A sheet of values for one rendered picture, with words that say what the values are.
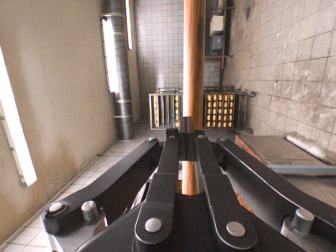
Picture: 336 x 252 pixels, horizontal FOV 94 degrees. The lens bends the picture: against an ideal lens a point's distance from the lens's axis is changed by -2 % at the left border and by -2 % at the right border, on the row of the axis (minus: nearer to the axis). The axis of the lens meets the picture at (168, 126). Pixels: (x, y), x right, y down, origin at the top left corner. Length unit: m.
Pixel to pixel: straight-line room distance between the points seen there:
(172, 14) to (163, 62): 1.30
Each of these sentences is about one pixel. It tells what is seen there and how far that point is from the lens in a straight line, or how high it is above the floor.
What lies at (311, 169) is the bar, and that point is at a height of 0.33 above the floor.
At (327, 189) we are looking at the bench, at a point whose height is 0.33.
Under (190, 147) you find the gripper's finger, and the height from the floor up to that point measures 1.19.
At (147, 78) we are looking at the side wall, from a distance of 5.28.
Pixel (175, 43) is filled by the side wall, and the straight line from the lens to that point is 5.26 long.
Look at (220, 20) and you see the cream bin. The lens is 4.76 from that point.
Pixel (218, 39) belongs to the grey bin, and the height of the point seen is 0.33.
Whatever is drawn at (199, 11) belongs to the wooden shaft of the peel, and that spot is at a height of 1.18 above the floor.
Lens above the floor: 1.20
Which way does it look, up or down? 5 degrees up
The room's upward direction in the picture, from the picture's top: 90 degrees counter-clockwise
